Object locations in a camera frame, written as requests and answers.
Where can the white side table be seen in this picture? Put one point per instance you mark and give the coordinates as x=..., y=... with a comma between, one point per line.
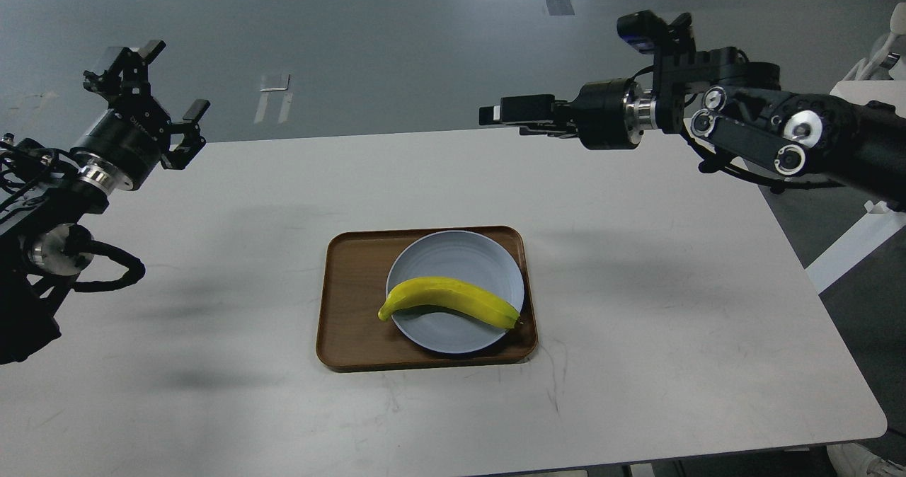
x=880, y=222

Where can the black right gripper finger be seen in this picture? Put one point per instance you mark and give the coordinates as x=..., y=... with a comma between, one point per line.
x=555, y=129
x=530, y=110

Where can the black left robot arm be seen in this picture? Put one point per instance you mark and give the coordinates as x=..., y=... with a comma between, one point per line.
x=46, y=252

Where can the white wheeled chair frame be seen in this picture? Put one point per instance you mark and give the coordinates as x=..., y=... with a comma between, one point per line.
x=883, y=57

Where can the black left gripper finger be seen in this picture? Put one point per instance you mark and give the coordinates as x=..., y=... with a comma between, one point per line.
x=192, y=141
x=121, y=78

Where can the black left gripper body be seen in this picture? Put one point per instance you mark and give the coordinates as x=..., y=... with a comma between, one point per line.
x=123, y=147

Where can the light blue plate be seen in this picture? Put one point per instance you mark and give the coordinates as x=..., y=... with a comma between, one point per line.
x=467, y=256

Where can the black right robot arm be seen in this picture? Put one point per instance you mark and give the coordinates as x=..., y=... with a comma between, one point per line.
x=730, y=110

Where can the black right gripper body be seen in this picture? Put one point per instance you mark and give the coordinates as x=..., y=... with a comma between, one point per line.
x=601, y=118

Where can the brown wooden tray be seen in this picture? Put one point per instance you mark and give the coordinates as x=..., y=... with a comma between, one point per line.
x=350, y=337

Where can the yellow banana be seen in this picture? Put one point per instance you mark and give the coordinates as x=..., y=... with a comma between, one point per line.
x=453, y=294

